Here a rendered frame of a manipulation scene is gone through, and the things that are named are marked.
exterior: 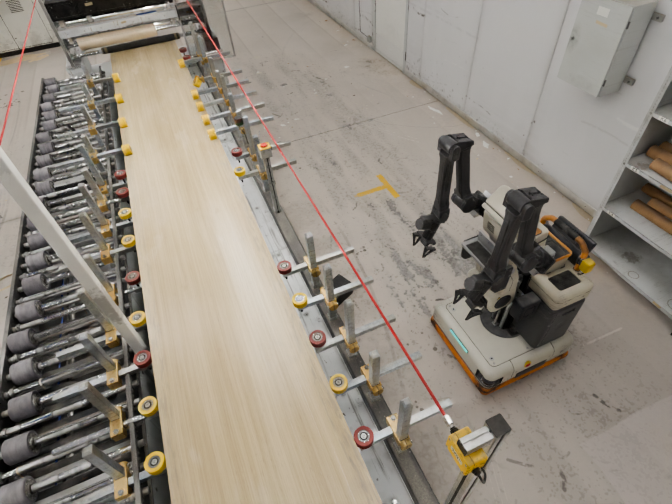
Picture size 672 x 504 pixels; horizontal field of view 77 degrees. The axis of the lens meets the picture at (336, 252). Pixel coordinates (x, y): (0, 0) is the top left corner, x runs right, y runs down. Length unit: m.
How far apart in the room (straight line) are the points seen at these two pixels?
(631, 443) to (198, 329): 2.51
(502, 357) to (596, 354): 0.79
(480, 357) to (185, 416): 1.70
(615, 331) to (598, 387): 0.49
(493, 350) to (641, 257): 1.59
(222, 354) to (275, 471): 0.59
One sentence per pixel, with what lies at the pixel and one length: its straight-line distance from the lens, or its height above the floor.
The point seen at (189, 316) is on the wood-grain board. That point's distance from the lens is 2.27.
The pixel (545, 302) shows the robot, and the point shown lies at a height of 0.71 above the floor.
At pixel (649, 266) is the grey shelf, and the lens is 3.90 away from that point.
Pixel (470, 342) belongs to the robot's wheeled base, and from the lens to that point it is 2.81.
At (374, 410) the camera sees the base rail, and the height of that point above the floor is 0.70.
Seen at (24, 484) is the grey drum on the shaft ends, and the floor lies 0.85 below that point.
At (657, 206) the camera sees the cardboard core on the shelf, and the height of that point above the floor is 0.58.
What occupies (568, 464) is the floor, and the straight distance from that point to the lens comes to 2.96.
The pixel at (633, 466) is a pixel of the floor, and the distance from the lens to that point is 3.11.
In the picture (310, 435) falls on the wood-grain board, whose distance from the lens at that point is 1.84.
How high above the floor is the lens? 2.62
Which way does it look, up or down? 47 degrees down
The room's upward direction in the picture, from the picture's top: 5 degrees counter-clockwise
